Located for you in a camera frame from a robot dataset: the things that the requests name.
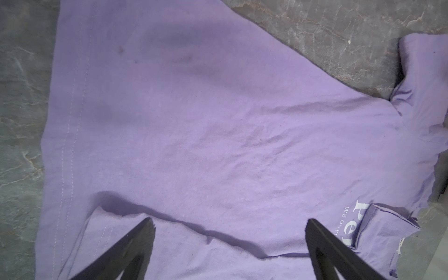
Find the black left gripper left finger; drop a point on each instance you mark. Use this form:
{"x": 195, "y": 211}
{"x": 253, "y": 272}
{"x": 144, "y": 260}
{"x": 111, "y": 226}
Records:
{"x": 128, "y": 259}

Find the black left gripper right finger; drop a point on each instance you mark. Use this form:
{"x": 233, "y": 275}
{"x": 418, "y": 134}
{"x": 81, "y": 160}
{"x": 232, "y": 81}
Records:
{"x": 331, "y": 259}

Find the purple t-shirt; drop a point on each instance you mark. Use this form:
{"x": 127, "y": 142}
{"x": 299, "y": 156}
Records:
{"x": 188, "y": 114}

